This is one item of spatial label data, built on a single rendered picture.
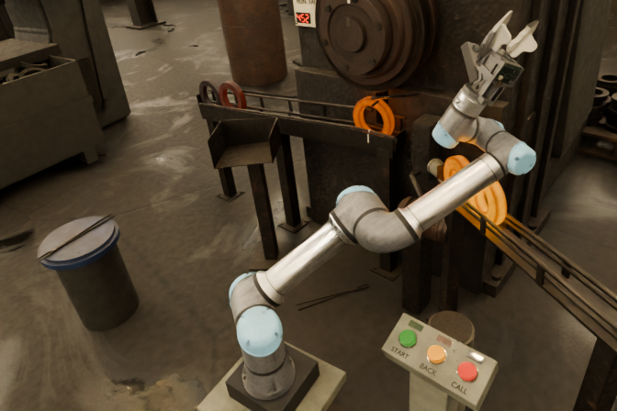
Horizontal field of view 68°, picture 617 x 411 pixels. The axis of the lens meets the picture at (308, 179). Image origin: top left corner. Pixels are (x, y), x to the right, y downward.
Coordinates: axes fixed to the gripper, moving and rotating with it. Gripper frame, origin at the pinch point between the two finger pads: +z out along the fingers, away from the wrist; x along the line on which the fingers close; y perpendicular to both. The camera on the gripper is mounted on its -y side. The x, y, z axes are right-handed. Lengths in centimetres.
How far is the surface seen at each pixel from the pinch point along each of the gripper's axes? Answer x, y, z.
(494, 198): -15.3, 16.2, -42.0
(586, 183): -170, -44, -77
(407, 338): 15, 42, -66
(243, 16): -42, -319, -142
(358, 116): -13, -54, -66
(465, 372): 9, 54, -60
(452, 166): -20, -6, -49
